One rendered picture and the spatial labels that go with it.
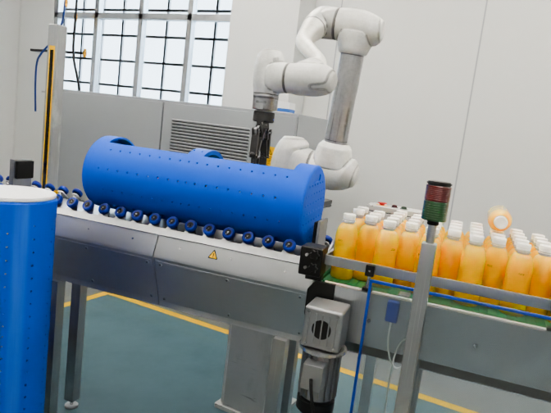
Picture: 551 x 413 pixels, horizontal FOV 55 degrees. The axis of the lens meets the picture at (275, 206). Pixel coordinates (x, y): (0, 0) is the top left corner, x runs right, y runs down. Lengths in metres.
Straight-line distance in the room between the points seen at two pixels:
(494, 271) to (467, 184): 2.74
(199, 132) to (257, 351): 1.79
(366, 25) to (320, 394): 1.41
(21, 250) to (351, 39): 1.45
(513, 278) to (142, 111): 3.08
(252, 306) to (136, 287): 0.49
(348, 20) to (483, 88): 2.27
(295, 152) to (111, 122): 2.23
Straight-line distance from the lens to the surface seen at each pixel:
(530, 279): 1.68
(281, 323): 1.88
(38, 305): 1.93
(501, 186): 4.36
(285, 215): 1.74
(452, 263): 1.68
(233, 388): 2.65
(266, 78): 1.86
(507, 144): 4.36
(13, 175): 2.50
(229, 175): 1.82
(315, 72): 1.80
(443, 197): 1.39
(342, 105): 2.30
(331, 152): 2.30
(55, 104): 2.83
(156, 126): 4.03
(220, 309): 1.96
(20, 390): 2.02
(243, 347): 2.54
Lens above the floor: 1.34
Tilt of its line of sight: 8 degrees down
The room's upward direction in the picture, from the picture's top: 7 degrees clockwise
